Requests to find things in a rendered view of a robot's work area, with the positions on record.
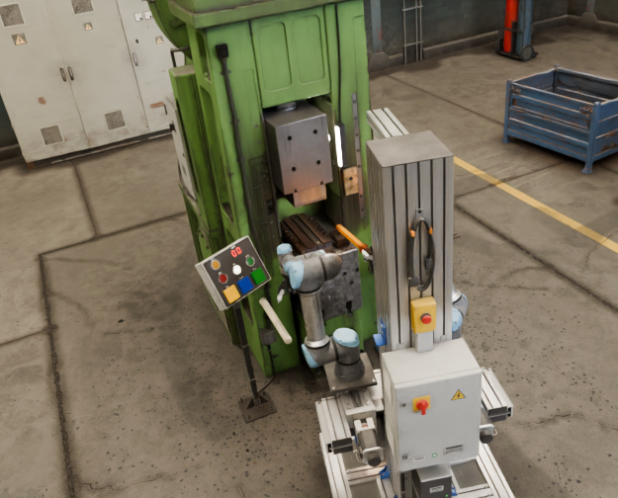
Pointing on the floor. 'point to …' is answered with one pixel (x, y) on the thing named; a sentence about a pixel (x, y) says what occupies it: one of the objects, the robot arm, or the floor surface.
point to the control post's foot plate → (256, 407)
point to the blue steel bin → (573, 114)
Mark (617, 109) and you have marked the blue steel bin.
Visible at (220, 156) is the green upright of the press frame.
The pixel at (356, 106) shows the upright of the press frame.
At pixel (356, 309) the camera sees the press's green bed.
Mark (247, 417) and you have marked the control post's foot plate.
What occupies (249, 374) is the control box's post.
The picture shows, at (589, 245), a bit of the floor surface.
